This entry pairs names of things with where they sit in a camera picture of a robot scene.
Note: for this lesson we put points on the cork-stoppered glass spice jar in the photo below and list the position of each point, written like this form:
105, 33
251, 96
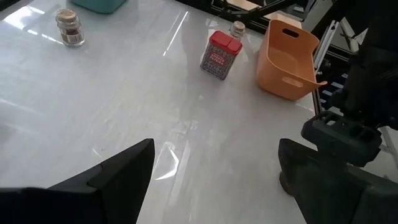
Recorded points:
238, 28
71, 31

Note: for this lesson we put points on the silver bracket plate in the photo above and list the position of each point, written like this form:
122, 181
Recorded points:
326, 43

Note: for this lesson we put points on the red-lid smoked paprika tin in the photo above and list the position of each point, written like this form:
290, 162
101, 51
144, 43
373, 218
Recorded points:
219, 59

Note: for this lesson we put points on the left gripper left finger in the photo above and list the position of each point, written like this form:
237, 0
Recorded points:
93, 202

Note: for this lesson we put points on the orange plastic bin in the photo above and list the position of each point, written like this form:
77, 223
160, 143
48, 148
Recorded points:
286, 62

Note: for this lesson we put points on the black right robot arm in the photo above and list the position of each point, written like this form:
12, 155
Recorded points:
373, 77

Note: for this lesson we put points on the teal plastic bin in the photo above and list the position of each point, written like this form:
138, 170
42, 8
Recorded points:
99, 4

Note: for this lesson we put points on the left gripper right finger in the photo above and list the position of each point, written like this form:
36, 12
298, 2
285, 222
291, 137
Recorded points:
335, 199

